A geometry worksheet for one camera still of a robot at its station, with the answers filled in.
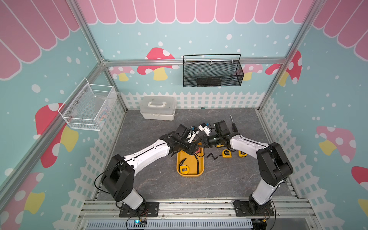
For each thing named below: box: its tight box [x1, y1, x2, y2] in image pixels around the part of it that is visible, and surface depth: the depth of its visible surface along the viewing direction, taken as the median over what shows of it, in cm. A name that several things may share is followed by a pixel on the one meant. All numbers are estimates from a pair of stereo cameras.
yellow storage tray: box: [176, 147, 205, 178], surface depth 91 cm
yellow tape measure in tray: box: [179, 157, 190, 175], surface depth 88 cm
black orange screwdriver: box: [230, 114, 238, 133], surface depth 108 cm
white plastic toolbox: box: [139, 95, 177, 121], surface depth 111 cm
